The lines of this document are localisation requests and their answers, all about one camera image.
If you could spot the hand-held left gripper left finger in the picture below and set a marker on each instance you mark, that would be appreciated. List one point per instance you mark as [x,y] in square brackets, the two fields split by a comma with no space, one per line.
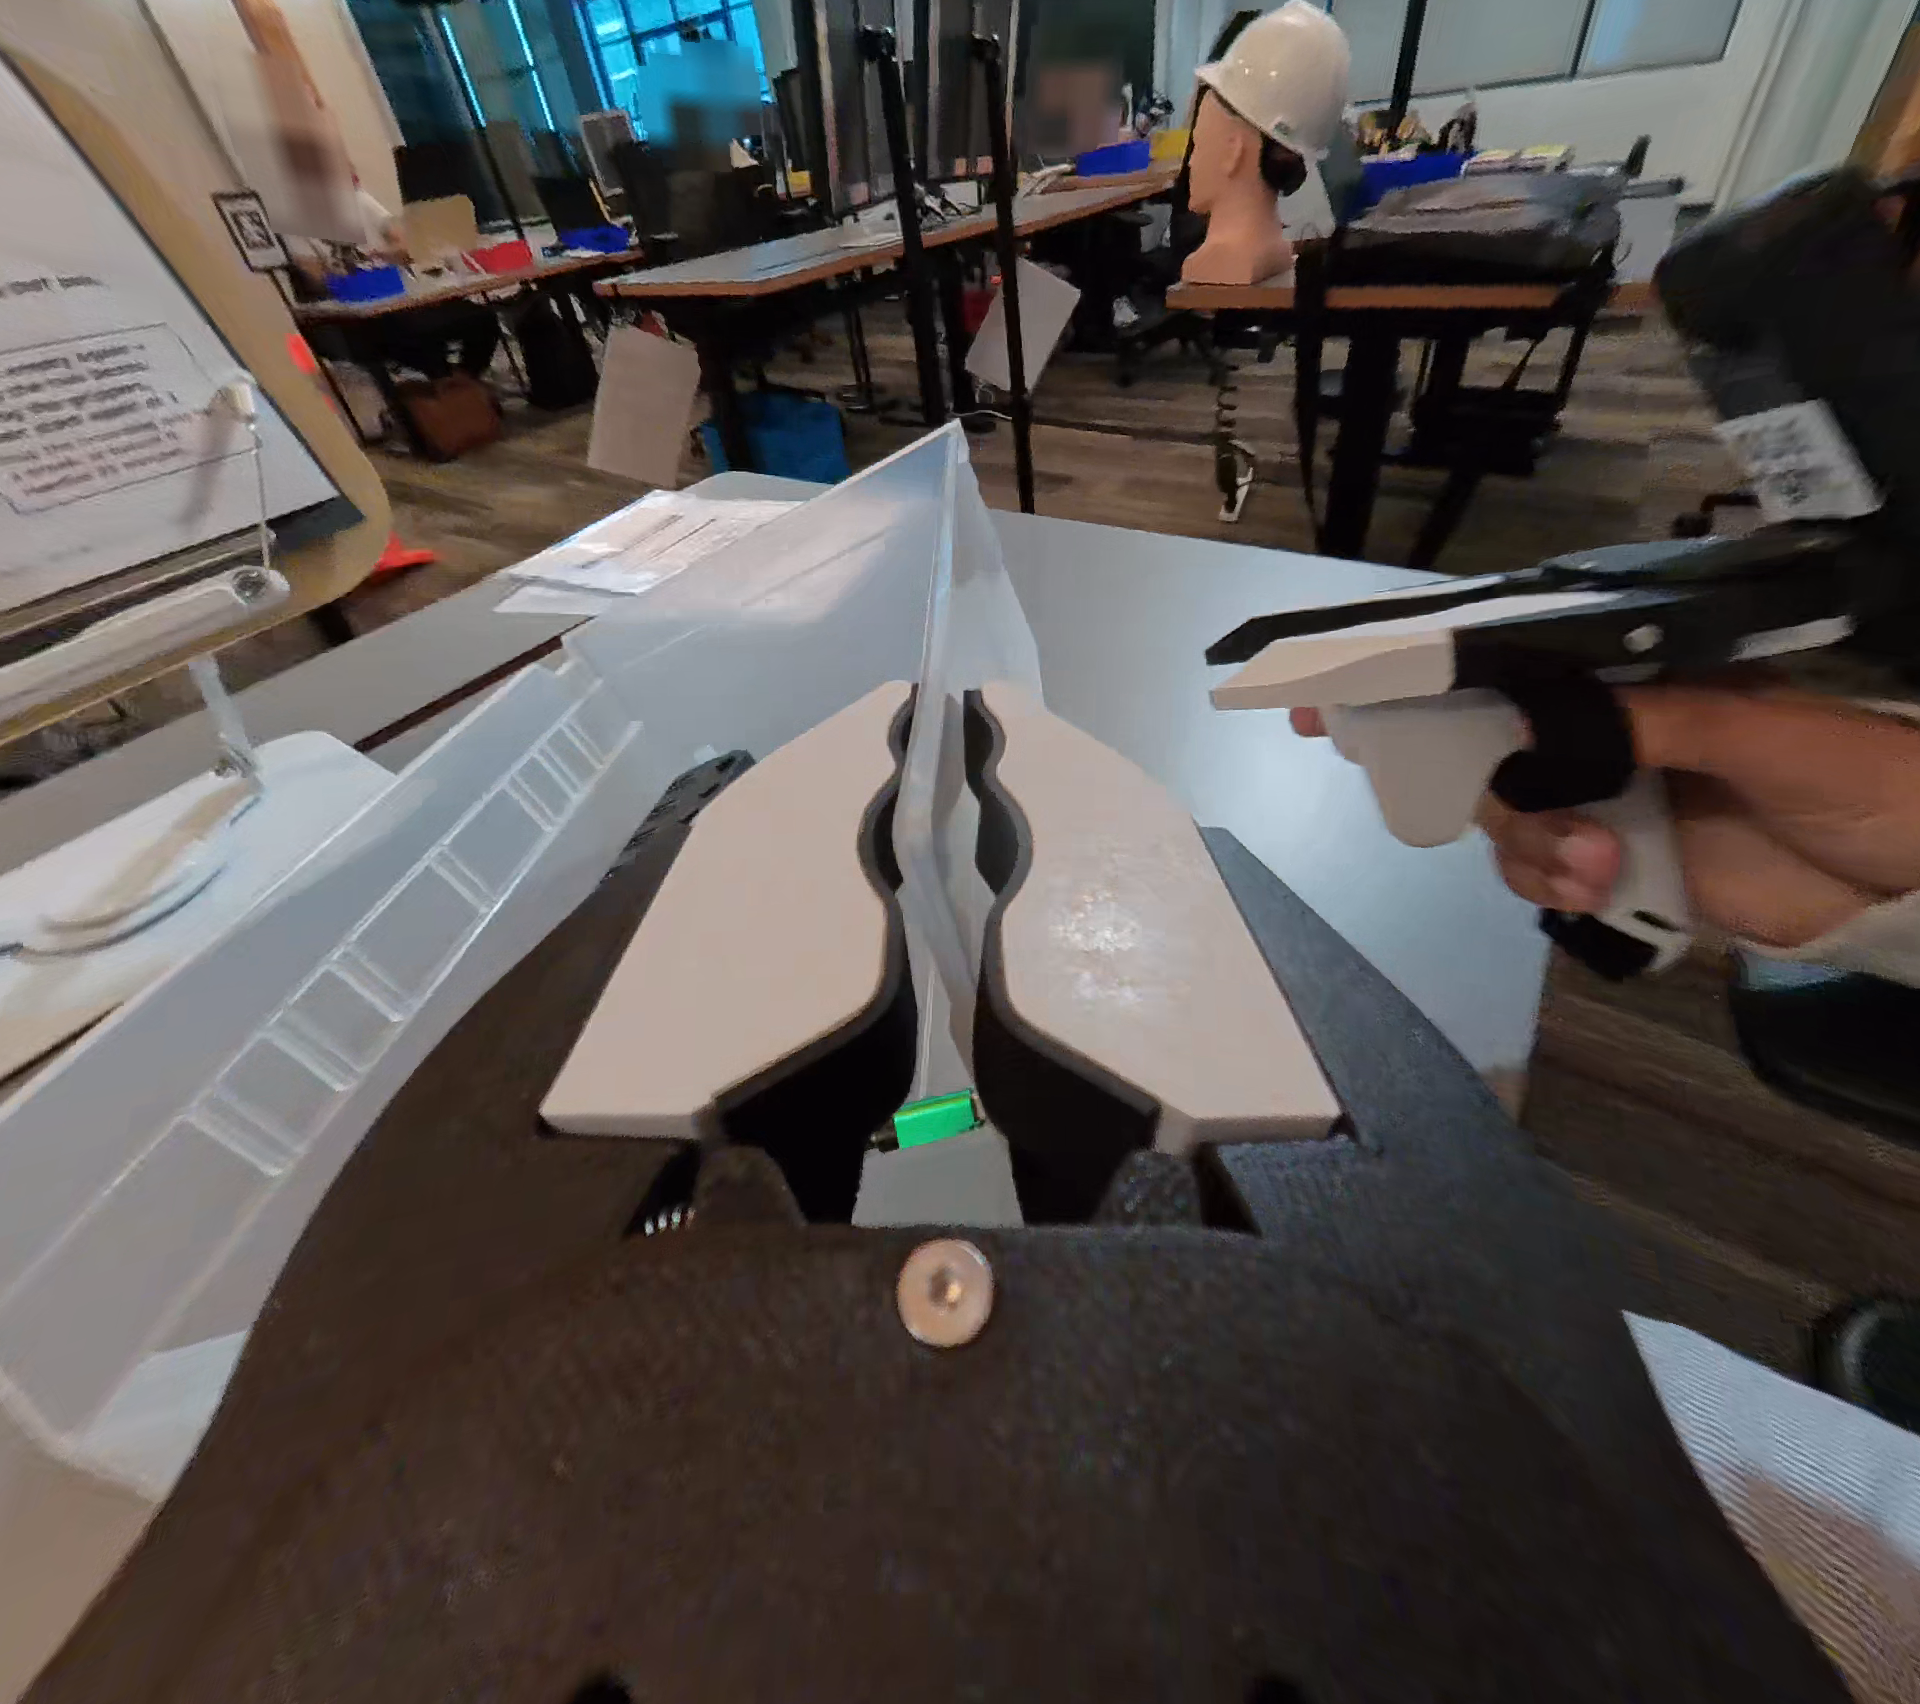
[735,955]

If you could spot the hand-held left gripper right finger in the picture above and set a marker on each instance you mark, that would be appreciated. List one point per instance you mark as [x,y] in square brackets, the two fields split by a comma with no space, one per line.
[1153,955]

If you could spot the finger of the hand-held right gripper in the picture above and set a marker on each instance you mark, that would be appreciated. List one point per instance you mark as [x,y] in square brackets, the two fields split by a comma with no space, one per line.
[1441,612]
[1334,678]

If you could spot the person's right forearm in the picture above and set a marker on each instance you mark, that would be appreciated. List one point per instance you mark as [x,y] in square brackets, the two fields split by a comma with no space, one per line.
[1861,935]

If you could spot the person's right hand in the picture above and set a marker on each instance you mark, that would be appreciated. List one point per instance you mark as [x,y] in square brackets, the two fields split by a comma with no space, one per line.
[1784,804]

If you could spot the small green connector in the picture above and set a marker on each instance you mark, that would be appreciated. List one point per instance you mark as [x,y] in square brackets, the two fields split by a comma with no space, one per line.
[931,1121]

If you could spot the black equipment case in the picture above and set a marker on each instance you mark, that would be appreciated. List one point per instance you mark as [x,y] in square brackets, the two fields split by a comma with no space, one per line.
[1484,218]

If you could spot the wooden-edged work table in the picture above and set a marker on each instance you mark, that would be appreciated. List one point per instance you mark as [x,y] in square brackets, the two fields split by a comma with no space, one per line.
[453,291]
[839,248]
[1355,297]

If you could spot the blue plastic bin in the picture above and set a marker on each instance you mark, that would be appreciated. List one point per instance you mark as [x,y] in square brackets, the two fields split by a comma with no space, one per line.
[1115,163]
[1411,183]
[368,283]
[595,242]

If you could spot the white paper sheet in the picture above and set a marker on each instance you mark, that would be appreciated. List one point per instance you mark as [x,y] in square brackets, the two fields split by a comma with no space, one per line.
[646,548]

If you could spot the mannequin head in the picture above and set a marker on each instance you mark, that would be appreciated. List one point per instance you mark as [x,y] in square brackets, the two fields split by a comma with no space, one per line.
[1240,186]

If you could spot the white hanging sheet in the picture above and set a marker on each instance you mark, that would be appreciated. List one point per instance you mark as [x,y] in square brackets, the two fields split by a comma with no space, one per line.
[641,400]
[1022,325]

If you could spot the black clamp pole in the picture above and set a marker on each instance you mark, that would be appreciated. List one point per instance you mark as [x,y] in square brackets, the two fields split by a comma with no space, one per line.
[908,234]
[1010,281]

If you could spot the blue bag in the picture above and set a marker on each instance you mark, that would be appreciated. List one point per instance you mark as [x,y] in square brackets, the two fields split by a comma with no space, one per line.
[780,440]

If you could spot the white hard hat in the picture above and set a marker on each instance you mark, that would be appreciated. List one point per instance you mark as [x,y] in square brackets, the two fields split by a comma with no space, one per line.
[1282,68]

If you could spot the brown bag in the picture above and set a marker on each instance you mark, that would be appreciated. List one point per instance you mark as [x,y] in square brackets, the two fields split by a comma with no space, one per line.
[453,414]

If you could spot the red plastic bin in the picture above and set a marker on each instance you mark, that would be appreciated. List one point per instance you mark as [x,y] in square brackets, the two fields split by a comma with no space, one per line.
[502,257]

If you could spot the black framed panel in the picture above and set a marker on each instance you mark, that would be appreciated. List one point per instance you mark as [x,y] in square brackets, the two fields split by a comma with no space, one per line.
[971,25]
[839,13]

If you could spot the person's dark shoe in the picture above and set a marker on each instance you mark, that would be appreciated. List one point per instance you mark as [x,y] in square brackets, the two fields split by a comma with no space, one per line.
[1873,1361]

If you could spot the wooden document stand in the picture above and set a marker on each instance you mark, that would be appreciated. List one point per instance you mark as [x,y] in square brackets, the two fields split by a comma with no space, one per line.
[92,385]

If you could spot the marker tag on pole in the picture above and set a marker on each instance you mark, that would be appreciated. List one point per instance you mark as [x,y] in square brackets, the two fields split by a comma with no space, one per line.
[248,233]

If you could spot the person's grey striped trousers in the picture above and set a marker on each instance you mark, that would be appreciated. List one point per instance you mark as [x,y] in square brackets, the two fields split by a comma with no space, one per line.
[1798,1555]

